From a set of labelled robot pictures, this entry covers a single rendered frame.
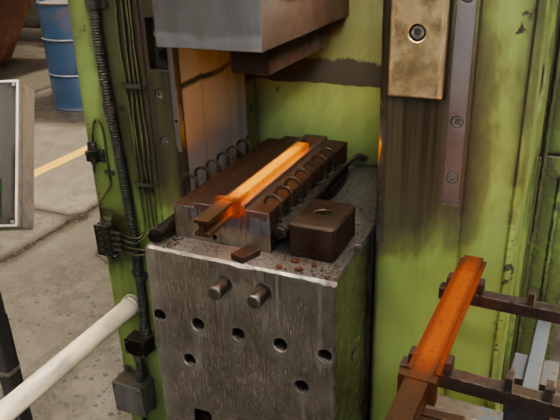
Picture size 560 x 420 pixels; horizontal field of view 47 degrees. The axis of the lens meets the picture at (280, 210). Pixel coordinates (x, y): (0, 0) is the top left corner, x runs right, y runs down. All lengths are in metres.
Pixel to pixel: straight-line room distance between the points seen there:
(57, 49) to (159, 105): 4.47
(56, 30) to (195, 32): 4.69
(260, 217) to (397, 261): 0.28
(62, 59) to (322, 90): 4.39
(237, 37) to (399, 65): 0.27
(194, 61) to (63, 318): 1.67
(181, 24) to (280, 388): 0.67
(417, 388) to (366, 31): 0.90
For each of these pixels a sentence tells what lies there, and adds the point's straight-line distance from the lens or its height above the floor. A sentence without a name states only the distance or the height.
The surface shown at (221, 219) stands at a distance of 1.13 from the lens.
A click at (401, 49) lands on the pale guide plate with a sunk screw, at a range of 1.10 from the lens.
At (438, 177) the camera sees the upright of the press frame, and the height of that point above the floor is 1.04.
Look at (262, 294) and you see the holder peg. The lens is 1.12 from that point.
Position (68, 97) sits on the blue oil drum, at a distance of 5.86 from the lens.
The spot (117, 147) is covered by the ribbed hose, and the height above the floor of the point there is 1.03.
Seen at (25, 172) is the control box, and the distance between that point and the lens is 1.33.
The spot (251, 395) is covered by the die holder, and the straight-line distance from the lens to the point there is 1.30.
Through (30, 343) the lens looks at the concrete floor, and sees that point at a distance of 2.72.
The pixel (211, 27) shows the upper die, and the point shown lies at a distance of 1.09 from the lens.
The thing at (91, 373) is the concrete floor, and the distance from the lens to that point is 2.48.
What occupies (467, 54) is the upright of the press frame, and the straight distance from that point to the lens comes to 1.10.
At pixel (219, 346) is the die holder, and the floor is 0.73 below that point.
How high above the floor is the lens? 1.47
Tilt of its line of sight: 24 degrees down
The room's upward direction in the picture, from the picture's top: 2 degrees counter-clockwise
